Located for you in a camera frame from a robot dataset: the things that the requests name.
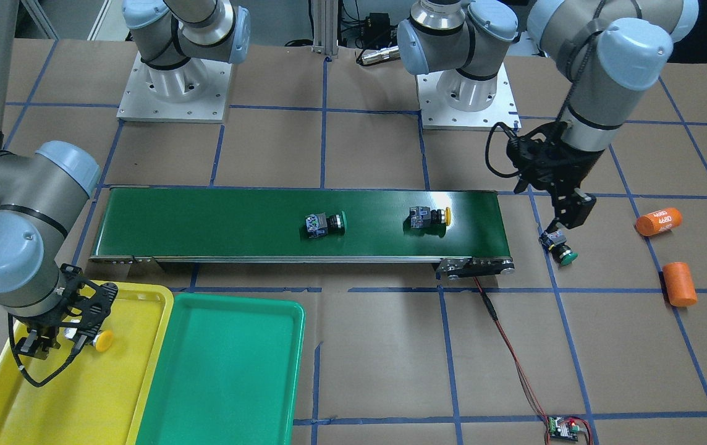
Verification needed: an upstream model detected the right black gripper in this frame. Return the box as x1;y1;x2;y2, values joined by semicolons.
10;265;118;360

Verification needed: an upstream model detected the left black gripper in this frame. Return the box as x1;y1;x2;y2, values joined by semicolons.
507;121;603;230

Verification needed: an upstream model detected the green push button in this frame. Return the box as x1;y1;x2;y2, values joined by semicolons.
305;211;348;239
539;230;578;266

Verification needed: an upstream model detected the plain orange cylinder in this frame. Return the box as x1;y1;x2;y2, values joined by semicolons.
662;262;698;307

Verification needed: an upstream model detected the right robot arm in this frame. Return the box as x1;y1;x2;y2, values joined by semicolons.
0;1;252;360

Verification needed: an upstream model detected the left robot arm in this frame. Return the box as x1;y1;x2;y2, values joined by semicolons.
397;1;699;232

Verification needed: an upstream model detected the yellow plastic tray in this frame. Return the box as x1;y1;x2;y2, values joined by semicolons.
0;282;174;444

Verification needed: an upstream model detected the green conveyor belt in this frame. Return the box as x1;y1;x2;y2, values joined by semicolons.
90;188;515;277

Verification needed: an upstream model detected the orange cylinder with text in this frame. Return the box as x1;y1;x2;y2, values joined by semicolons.
634;206;682;237

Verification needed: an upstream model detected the green plastic tray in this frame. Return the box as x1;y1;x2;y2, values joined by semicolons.
136;293;305;444

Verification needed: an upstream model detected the small motor controller board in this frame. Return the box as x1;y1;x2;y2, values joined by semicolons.
548;417;583;443

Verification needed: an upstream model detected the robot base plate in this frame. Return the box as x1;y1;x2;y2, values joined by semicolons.
415;65;522;130
117;56;235;124

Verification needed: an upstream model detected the aluminium frame post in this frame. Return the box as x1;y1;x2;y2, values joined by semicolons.
310;0;341;60

